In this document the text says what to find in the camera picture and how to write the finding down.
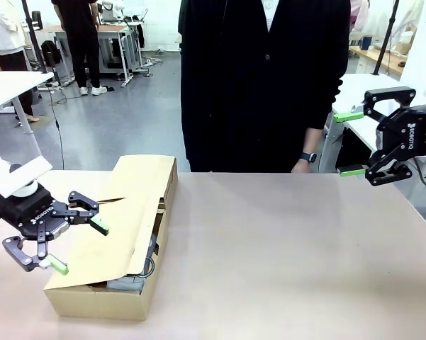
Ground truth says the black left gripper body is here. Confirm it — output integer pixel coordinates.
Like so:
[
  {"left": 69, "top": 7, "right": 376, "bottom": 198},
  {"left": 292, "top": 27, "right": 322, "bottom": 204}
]
[{"left": 0, "top": 186, "right": 72, "bottom": 242}]

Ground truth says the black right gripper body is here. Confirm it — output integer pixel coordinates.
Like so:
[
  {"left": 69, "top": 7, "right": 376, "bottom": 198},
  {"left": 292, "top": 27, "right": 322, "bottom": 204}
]
[{"left": 374, "top": 102, "right": 426, "bottom": 159}]

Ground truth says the brown cardboard box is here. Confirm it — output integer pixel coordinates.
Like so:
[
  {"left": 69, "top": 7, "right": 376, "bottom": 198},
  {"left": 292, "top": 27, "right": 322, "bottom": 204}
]
[{"left": 43, "top": 154, "right": 179, "bottom": 322}]

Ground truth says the grey pencil case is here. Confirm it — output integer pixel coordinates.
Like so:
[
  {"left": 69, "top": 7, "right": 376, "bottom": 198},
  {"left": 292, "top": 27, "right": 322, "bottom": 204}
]
[{"left": 106, "top": 233, "right": 160, "bottom": 293}]

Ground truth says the person's left forearm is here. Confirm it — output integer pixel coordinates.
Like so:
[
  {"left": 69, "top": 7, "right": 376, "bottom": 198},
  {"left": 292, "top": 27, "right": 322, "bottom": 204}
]
[{"left": 303, "top": 127, "right": 323, "bottom": 155}]

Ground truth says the person's left hand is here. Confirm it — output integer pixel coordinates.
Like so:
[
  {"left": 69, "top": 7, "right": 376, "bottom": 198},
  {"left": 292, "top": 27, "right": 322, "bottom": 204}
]
[{"left": 290, "top": 159, "right": 315, "bottom": 174}]

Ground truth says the wooden counter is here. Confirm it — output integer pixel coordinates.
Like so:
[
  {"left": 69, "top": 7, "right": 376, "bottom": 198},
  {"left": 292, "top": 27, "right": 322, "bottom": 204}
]
[{"left": 349, "top": 44, "right": 407, "bottom": 77}]

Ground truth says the white table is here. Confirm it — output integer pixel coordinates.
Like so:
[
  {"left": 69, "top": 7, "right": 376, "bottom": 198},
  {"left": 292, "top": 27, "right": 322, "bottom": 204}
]
[
  {"left": 318, "top": 72, "right": 426, "bottom": 210},
  {"left": 0, "top": 71, "right": 55, "bottom": 167}
]

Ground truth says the black bag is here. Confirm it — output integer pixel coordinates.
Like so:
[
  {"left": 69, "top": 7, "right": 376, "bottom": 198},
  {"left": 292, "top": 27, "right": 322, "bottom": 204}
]
[{"left": 335, "top": 127, "right": 371, "bottom": 174}]

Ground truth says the black tripod pole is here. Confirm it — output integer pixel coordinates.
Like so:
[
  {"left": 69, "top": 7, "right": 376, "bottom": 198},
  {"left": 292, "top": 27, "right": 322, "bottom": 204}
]
[
  {"left": 372, "top": 0, "right": 400, "bottom": 76},
  {"left": 19, "top": 0, "right": 63, "bottom": 93}
]

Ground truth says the bystander in pink clothes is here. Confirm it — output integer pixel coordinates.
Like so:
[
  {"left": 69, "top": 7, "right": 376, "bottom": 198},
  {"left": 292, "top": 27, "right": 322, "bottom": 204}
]
[{"left": 349, "top": 0, "right": 371, "bottom": 35}]

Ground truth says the person in black cardigan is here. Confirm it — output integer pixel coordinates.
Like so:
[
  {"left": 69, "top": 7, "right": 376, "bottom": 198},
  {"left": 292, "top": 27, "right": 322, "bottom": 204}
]
[{"left": 176, "top": 0, "right": 352, "bottom": 174}]

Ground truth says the black backpack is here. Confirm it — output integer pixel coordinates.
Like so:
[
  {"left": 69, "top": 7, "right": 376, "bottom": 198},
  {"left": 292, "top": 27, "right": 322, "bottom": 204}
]
[{"left": 40, "top": 40, "right": 63, "bottom": 67}]

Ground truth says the bystander in black clothes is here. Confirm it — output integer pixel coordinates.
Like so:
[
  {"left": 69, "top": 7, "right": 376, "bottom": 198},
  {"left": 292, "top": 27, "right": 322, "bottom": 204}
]
[{"left": 51, "top": 0, "right": 108, "bottom": 97}]

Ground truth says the wooden top metal desk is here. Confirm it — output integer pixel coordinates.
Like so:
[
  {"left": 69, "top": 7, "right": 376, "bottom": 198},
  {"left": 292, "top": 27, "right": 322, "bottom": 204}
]
[{"left": 38, "top": 23, "right": 146, "bottom": 88}]

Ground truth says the bystander in white coat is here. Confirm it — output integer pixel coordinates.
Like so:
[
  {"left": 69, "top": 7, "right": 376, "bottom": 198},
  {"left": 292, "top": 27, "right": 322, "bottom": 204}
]
[{"left": 0, "top": 0, "right": 40, "bottom": 123}]

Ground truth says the background white robot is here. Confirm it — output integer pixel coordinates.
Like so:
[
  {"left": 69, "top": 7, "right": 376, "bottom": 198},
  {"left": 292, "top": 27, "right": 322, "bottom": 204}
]
[{"left": 95, "top": 0, "right": 128, "bottom": 23}]

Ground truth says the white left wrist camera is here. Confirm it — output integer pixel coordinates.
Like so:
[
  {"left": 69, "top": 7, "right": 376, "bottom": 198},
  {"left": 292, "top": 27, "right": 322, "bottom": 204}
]
[{"left": 0, "top": 155, "right": 53, "bottom": 198}]

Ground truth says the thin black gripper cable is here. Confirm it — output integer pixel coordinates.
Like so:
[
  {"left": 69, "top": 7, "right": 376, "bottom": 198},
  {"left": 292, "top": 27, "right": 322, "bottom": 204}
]
[{"left": 413, "top": 155, "right": 426, "bottom": 195}]

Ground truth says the black floor cable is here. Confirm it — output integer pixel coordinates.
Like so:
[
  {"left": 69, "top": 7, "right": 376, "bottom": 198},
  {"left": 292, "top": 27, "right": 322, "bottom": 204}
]
[{"left": 45, "top": 83, "right": 65, "bottom": 171}]

